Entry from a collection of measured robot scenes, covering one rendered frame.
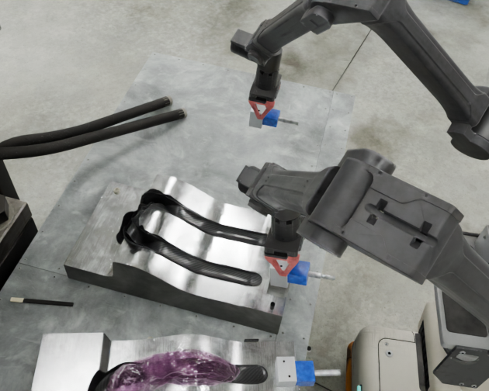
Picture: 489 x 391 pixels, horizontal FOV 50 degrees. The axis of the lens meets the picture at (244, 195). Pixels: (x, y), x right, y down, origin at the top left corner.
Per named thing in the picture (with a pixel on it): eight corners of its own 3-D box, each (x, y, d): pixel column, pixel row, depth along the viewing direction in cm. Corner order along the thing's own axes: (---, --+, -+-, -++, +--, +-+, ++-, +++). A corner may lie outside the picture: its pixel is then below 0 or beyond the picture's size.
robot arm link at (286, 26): (338, 29, 83) (372, -26, 84) (310, 7, 82) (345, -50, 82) (258, 70, 124) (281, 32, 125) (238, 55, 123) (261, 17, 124)
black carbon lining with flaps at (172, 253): (273, 239, 124) (278, 215, 117) (258, 297, 114) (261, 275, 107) (135, 204, 128) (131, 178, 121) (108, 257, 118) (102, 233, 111)
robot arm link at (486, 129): (514, 161, 97) (528, 137, 98) (483, 131, 93) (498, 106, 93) (474, 157, 105) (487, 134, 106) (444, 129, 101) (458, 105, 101)
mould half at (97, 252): (299, 242, 133) (307, 209, 122) (277, 334, 116) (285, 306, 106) (113, 195, 138) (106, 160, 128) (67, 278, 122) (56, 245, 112)
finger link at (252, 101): (245, 121, 139) (248, 94, 132) (251, 105, 144) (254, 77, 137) (270, 127, 139) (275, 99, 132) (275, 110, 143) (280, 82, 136)
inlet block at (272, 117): (298, 125, 145) (301, 109, 141) (295, 136, 142) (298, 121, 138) (252, 115, 147) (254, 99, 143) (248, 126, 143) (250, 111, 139)
